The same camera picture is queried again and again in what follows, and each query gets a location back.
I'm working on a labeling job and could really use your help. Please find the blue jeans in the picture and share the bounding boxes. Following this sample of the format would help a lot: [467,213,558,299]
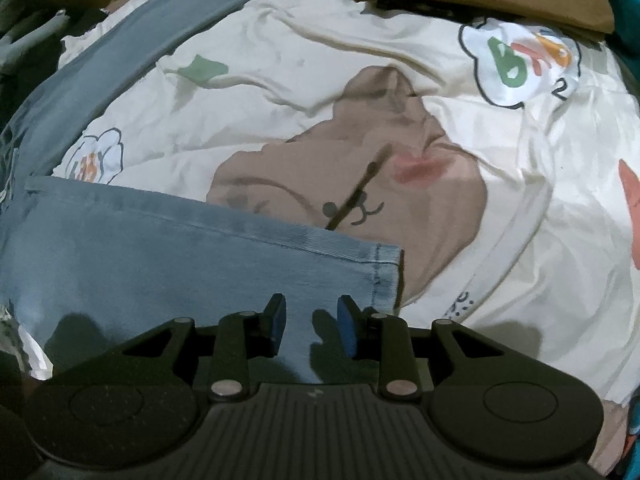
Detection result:
[0,0,406,386]

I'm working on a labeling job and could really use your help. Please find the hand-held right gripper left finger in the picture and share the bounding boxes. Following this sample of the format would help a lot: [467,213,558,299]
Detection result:
[117,293,288,403]

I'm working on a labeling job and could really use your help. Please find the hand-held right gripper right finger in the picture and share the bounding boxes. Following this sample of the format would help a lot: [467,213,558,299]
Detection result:
[336,294,506,403]

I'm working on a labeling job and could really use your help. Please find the bear printed blanket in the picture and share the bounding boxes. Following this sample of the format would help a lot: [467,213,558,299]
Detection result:
[30,0,640,406]

